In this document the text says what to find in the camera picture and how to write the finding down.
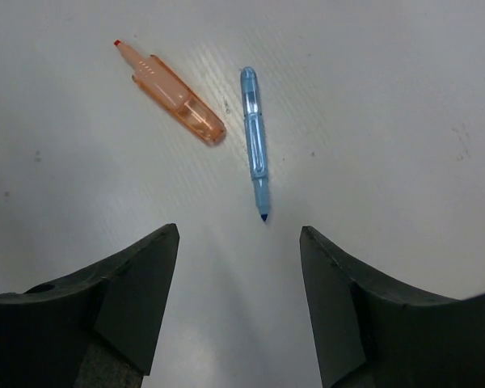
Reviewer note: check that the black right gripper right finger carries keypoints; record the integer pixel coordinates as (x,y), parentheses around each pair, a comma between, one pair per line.
(371,330)

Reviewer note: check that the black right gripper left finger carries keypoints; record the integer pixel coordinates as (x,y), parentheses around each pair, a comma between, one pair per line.
(96,327)

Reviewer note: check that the blue highlighter pen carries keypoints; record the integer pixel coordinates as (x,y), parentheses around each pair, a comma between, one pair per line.
(256,141)

